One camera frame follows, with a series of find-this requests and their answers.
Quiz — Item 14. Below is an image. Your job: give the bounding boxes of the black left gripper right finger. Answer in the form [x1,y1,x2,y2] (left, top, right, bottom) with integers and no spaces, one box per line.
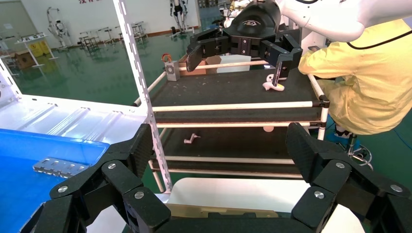
[286,122,412,233]

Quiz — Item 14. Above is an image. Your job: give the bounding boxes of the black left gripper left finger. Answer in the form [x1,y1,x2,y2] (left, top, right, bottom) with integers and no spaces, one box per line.
[34,123,171,233]

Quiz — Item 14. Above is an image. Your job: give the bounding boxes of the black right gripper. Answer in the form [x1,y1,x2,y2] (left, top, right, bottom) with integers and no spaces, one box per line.
[186,0,304,87]

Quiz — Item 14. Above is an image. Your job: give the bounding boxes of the slotted silver metal part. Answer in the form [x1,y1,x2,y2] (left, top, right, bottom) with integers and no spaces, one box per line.
[32,157,89,179]

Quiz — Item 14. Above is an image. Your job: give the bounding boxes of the small white hook part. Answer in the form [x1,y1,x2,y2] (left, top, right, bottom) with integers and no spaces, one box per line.
[183,133,202,144]

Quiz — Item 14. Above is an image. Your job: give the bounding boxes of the white plastic box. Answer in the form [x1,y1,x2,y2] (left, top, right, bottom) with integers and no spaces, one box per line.
[216,54,252,73]

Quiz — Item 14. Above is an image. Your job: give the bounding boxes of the blue stool with chrome base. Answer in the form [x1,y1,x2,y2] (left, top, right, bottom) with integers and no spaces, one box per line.
[326,125,374,171]

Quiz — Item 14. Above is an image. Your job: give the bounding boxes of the white ghost toy figure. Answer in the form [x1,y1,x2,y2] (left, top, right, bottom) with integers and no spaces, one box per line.
[262,74,286,92]

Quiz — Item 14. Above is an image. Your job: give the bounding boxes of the open cardboard box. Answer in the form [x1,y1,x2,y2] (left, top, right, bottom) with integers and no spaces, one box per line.
[178,55,223,77]

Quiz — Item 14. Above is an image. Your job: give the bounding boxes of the white perforated metal shelf rack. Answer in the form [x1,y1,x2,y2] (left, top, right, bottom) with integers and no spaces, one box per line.
[0,0,174,195]

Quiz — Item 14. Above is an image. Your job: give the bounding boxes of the dark humanoid robot on stand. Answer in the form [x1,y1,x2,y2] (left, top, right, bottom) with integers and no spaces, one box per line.
[169,0,194,33]

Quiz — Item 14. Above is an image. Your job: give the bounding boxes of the small grey power supply box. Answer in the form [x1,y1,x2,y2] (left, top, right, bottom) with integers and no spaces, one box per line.
[164,60,181,82]

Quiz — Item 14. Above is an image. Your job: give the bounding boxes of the seated person in yellow suit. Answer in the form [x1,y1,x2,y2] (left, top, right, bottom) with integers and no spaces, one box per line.
[297,18,412,136]

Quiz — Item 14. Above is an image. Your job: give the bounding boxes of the blue plastic bin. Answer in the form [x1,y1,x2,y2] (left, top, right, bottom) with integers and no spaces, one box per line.
[0,128,110,233]

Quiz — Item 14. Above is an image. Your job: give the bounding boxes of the brown cardboard carton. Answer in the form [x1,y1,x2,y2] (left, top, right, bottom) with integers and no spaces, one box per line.
[14,50,35,70]

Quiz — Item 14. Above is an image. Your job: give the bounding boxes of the yellow caution sign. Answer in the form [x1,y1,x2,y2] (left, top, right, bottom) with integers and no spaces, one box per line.
[29,41,51,58]

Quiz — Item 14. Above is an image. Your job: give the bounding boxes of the white humanoid robot on stand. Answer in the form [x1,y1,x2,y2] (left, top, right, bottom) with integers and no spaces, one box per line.
[46,6,73,49]

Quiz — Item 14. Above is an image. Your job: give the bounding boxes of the white tilted workbench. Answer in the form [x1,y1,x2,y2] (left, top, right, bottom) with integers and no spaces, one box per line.
[14,32,59,68]

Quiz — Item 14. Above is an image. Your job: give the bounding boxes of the pipe frame cart black shelves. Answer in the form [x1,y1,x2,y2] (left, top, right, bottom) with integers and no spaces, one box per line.
[133,59,330,194]

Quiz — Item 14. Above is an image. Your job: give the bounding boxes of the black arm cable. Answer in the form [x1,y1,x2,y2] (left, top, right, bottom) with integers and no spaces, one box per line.
[347,30,412,50]

